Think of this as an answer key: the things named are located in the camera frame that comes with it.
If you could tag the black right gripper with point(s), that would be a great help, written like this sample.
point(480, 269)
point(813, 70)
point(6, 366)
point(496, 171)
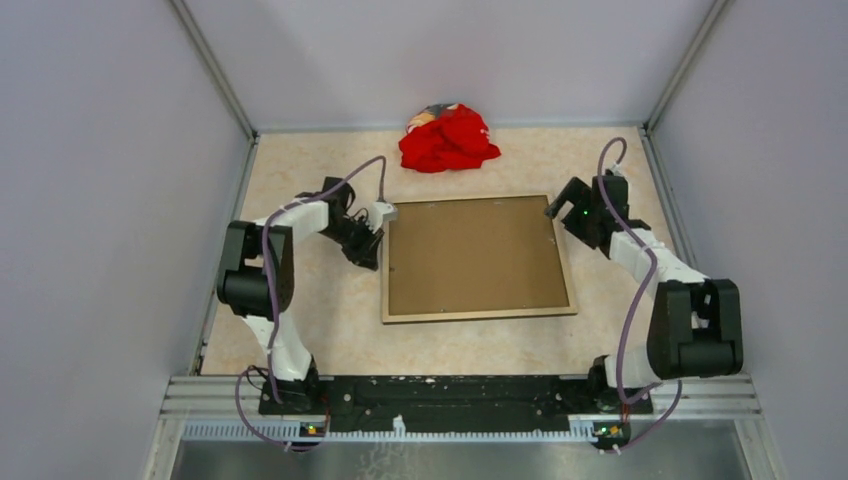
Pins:
point(577, 193)

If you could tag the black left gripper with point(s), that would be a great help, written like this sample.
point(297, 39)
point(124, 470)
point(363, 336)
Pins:
point(366, 254)

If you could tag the brown backing board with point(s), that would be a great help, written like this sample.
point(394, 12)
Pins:
point(474, 255)

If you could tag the light wooden picture frame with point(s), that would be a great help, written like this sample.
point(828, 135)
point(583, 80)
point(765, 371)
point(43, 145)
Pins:
point(477, 316)

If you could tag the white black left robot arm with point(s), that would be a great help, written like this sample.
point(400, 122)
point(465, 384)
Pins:
point(256, 272)

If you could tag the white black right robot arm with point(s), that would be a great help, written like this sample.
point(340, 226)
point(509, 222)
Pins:
point(681, 324)

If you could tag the crumpled red cloth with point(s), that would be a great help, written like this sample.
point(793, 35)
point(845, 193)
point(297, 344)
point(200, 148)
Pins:
point(446, 137)

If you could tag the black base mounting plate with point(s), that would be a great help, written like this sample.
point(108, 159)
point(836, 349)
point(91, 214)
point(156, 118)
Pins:
point(449, 404)

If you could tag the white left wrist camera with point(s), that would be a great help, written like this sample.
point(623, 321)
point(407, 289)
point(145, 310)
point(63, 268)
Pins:
point(380, 213)

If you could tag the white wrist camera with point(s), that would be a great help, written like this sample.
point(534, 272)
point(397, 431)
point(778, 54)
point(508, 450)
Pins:
point(380, 213)
point(616, 170)

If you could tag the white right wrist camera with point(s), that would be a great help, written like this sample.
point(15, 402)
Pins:
point(616, 170)

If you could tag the aluminium front rail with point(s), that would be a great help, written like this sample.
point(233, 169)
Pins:
point(226, 408)

